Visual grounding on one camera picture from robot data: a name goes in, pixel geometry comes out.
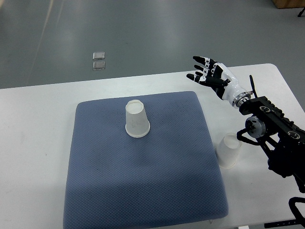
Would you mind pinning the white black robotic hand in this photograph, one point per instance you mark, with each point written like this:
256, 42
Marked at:
217, 76

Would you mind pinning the white paper cup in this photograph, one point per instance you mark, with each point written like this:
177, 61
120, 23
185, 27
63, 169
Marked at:
228, 150
136, 121

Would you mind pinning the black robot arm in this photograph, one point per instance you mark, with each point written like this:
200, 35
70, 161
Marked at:
282, 141

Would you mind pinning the white paper cup on cushion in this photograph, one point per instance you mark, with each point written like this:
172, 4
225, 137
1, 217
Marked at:
136, 121

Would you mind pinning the brown wooden box corner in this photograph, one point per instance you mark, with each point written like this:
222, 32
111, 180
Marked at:
289, 4

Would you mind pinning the black tripod leg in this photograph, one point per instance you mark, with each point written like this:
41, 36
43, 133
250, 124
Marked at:
301, 12

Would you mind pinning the blue grey cushion mat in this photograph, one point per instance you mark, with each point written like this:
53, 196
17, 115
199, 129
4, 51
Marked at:
170, 176

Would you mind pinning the lower metal floor plate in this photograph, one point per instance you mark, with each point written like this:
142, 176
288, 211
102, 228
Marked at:
98, 65

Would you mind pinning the metal floor plate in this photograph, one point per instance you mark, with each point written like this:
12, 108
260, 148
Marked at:
98, 55
98, 65

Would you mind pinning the upper metal floor plate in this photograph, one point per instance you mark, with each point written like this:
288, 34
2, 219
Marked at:
98, 55

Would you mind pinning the black table control panel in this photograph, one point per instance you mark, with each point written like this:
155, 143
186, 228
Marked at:
284, 223

